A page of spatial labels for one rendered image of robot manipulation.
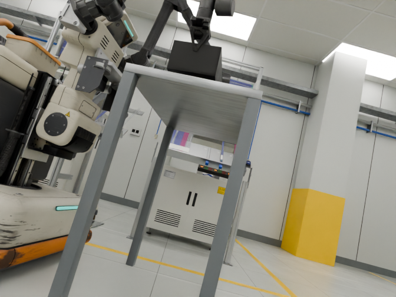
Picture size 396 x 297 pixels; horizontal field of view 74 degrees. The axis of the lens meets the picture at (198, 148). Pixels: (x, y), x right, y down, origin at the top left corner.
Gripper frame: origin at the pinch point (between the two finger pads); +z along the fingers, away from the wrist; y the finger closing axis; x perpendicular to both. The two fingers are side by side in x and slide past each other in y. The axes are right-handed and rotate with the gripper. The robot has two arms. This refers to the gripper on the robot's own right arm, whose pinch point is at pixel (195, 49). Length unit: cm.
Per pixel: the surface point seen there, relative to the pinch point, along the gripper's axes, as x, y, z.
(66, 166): 119, 136, 51
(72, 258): 18, -6, 74
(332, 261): -174, 294, 91
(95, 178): 18, -7, 51
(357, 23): -138, 226, -204
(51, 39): 185, 145, -70
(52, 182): 108, 108, 65
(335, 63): -139, 288, -182
